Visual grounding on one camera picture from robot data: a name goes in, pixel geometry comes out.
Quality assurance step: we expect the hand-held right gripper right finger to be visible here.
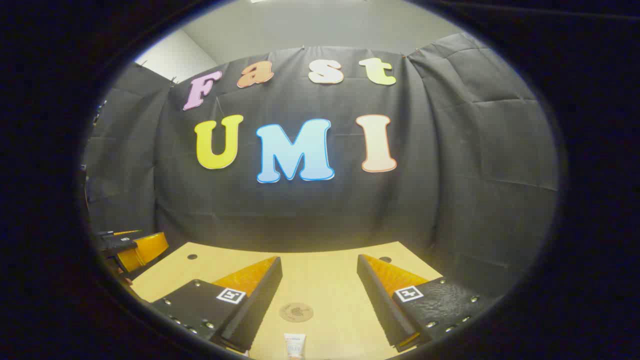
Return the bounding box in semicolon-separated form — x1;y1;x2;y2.
356;253;501;353

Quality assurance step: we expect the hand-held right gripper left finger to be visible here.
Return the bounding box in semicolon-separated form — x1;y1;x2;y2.
150;256;283;353

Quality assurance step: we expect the round cork coaster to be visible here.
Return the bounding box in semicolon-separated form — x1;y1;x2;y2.
279;302;314;323

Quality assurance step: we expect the white toothpaste tube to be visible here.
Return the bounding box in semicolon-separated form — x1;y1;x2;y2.
284;333;307;360

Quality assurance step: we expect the light wooden desktop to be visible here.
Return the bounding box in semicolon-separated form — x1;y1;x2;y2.
131;241;443;360

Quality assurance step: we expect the black backdrop cloth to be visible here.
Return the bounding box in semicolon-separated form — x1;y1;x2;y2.
82;32;560;301

